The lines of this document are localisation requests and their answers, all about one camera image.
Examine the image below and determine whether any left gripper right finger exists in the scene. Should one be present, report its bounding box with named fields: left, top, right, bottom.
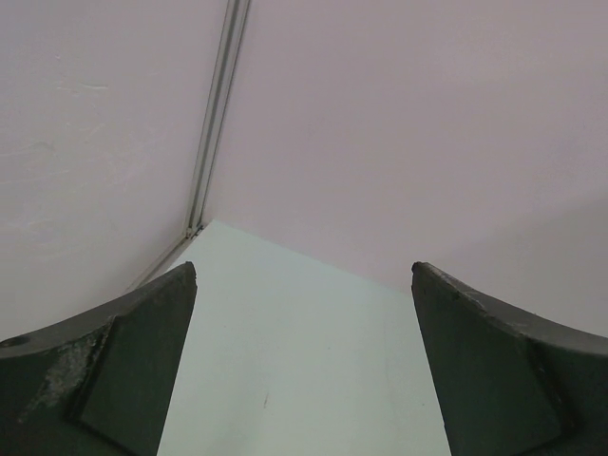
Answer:
left=411, top=262, right=607, bottom=455

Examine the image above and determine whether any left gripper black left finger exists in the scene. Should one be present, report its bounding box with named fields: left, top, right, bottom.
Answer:
left=1, top=262, right=197, bottom=455

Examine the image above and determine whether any left aluminium frame post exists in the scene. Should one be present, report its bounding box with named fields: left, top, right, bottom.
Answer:
left=127, top=0, right=251, bottom=292

